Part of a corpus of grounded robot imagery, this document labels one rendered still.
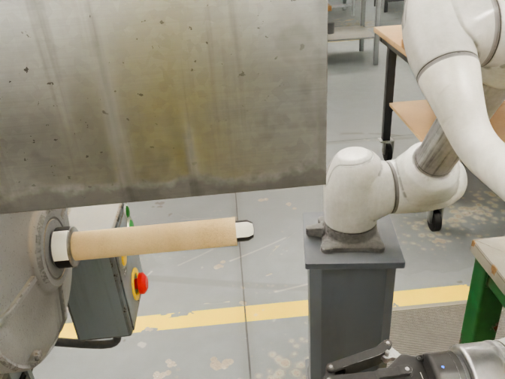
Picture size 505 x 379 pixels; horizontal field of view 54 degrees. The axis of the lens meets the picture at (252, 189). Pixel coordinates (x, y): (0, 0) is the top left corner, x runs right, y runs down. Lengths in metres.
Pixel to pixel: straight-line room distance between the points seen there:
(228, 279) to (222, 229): 1.94
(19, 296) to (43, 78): 0.26
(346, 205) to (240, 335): 1.00
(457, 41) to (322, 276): 0.80
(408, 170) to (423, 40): 0.55
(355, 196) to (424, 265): 1.29
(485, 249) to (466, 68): 0.42
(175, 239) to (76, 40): 0.28
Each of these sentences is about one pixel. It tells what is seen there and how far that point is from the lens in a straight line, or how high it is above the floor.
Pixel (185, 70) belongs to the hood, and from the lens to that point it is 0.32.
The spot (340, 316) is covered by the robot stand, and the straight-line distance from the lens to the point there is 1.55.
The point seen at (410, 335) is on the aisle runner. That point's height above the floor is 0.00.
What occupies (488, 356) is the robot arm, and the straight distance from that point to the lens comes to 0.70.
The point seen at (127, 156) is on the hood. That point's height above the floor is 1.42.
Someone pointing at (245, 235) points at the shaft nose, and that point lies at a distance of 0.55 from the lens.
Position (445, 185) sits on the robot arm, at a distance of 1.38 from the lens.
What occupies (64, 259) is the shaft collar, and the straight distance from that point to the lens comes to 0.57.
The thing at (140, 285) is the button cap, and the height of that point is 0.98.
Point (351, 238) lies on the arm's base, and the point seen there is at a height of 0.74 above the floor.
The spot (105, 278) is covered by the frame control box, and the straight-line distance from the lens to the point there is 0.86.
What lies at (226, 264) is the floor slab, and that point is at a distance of 2.58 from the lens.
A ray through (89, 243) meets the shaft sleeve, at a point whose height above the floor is 1.26.
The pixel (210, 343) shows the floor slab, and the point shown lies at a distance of 2.19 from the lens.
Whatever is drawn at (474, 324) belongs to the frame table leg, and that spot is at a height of 0.74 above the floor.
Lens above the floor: 1.56
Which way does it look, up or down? 29 degrees down
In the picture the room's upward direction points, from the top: 4 degrees counter-clockwise
